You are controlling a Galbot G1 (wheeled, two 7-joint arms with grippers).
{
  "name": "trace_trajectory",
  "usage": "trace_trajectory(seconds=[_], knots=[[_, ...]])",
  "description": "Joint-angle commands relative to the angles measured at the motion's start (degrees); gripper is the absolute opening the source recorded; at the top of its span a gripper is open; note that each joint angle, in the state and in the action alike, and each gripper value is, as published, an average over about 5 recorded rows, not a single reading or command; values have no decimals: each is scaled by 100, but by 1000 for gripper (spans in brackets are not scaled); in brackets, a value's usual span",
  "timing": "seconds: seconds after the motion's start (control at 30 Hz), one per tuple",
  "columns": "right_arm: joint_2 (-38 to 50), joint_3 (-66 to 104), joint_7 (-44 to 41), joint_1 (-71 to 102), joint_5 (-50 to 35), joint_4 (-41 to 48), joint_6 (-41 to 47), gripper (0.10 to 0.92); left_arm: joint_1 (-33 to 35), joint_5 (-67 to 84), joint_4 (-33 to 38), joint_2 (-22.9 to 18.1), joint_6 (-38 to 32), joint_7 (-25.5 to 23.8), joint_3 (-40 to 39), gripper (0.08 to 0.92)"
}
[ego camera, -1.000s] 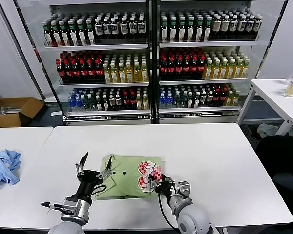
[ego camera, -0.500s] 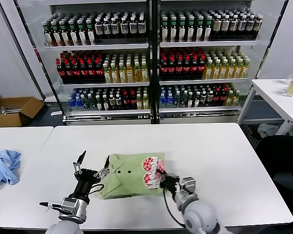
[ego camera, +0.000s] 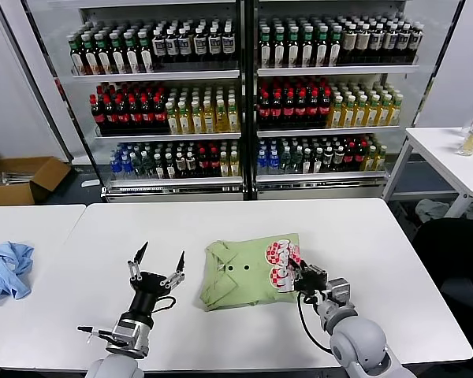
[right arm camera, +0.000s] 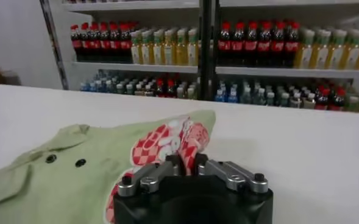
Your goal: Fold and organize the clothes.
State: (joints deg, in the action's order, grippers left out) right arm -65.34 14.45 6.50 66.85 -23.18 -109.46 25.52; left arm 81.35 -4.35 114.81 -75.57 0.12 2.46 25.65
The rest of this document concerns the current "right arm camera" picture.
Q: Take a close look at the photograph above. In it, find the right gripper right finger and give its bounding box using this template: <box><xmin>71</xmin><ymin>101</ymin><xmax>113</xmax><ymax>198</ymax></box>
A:
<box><xmin>194</xmin><ymin>153</ymin><xmax>269</xmax><ymax>194</ymax></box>

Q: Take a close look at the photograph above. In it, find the open glass cooler door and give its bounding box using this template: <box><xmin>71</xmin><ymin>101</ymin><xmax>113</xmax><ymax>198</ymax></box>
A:
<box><xmin>38</xmin><ymin>0</ymin><xmax>70</xmax><ymax>91</ymax></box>

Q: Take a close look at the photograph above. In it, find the small red cap cola bottle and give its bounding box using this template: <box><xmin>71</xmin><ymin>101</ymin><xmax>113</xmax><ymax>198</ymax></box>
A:
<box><xmin>315</xmin><ymin>87</ymin><xmax>331</xmax><ymax>111</ymax></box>
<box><xmin>155</xmin><ymin>78</ymin><xmax>166</xmax><ymax>98</ymax></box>
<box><xmin>165</xmin><ymin>79</ymin><xmax>177</xmax><ymax>99</ymax></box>
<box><xmin>329</xmin><ymin>87</ymin><xmax>347</xmax><ymax>111</ymax></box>

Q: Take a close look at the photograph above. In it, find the light green t-shirt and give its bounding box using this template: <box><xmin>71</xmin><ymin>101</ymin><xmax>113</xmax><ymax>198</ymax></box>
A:
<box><xmin>0</xmin><ymin>109</ymin><xmax>216</xmax><ymax>224</ymax></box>

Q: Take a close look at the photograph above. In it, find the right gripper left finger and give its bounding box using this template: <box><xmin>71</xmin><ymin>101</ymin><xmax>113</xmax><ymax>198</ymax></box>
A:
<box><xmin>117</xmin><ymin>154</ymin><xmax>185</xmax><ymax>198</ymax></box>

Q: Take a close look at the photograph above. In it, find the white beverage shelf unit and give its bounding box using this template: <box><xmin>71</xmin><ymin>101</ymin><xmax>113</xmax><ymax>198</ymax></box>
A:
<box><xmin>211</xmin><ymin>0</ymin><xmax>359</xmax><ymax>115</ymax></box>
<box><xmin>62</xmin><ymin>0</ymin><xmax>212</xmax><ymax>101</ymax></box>

